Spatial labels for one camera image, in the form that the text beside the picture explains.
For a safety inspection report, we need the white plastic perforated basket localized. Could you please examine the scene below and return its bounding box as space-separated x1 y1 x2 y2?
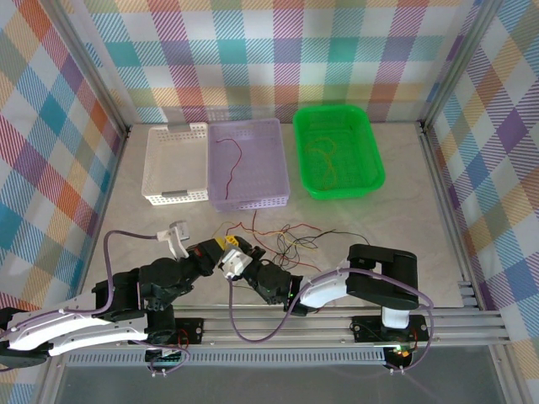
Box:
141 121 211 207

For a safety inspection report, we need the aluminium frame post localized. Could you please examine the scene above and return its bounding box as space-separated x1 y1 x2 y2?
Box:
49 0 132 138
420 0 504 130

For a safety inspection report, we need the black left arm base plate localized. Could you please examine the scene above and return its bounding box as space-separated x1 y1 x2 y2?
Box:
174 317 206 345

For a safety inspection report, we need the thin yellow cable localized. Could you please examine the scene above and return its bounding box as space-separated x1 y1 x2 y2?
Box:
212 226 319 253

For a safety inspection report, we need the purple plastic mesh basket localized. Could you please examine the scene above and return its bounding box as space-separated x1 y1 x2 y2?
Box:
207 118 292 213

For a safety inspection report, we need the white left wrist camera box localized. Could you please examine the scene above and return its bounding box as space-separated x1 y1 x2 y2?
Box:
155 221 191 260

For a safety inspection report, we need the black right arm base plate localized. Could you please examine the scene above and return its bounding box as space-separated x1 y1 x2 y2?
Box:
351 314 430 343

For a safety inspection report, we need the green plastic mesh basket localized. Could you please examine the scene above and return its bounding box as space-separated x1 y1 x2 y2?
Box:
292 104 387 201

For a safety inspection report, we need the aluminium table edge rail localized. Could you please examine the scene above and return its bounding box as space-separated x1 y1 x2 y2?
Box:
418 121 479 298
79 125 132 274

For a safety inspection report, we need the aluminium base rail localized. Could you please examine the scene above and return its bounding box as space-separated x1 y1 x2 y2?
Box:
45 305 513 350

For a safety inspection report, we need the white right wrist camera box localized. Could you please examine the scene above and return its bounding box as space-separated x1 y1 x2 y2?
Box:
216 247 254 282

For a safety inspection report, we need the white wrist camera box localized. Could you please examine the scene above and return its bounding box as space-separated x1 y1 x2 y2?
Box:
155 221 191 260
216 247 254 282

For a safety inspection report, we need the grey slotted cable duct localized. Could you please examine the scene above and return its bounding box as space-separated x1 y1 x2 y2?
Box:
65 351 387 368

